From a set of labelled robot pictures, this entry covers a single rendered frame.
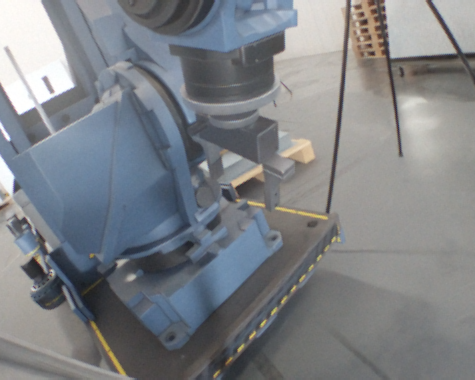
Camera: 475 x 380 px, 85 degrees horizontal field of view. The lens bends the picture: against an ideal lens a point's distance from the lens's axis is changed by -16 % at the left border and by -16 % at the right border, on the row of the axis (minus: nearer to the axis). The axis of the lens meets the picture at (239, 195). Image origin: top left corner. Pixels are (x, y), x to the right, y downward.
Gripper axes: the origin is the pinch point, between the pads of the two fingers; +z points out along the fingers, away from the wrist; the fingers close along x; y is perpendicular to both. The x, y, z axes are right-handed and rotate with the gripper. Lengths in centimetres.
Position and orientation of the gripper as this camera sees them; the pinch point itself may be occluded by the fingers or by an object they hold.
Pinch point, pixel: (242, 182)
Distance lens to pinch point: 53.7
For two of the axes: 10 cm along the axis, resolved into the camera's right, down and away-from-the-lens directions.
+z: 1.0, 7.2, 6.9
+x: 7.4, 4.1, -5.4
